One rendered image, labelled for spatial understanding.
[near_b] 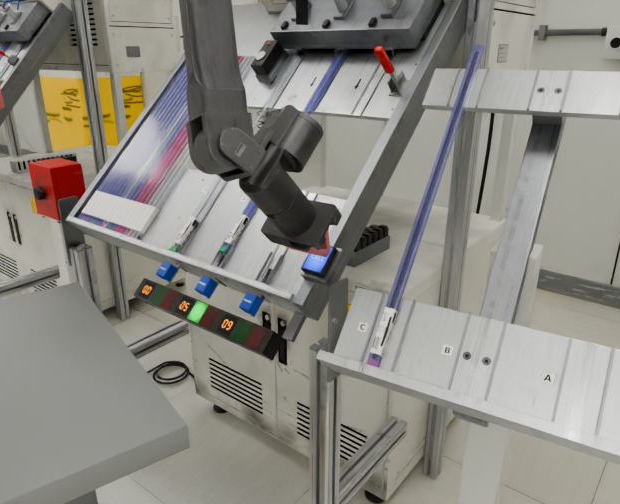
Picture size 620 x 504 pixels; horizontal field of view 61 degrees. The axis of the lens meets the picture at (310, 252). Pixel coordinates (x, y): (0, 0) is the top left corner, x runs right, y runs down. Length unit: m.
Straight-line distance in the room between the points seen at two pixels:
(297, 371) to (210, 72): 0.91
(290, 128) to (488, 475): 0.62
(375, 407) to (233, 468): 0.51
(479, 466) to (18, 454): 0.67
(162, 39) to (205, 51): 1.76
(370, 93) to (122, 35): 1.41
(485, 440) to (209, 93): 0.65
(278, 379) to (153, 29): 1.52
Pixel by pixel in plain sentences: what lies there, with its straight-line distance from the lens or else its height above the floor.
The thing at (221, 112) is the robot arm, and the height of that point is 1.02.
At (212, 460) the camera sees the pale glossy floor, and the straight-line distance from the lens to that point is 1.63.
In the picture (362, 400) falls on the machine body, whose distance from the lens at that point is 1.28.
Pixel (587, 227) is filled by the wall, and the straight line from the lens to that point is 2.67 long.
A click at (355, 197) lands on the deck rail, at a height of 0.86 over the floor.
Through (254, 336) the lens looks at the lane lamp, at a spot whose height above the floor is 0.66.
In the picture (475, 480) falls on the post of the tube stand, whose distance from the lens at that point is 0.96.
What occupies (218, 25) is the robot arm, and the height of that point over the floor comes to 1.11.
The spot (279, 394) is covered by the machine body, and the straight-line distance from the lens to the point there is 1.47.
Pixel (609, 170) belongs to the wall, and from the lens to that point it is 2.60.
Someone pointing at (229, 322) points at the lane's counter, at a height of 0.66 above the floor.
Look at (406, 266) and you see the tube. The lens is 0.69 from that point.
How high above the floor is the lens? 1.09
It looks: 21 degrees down
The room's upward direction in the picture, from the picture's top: straight up
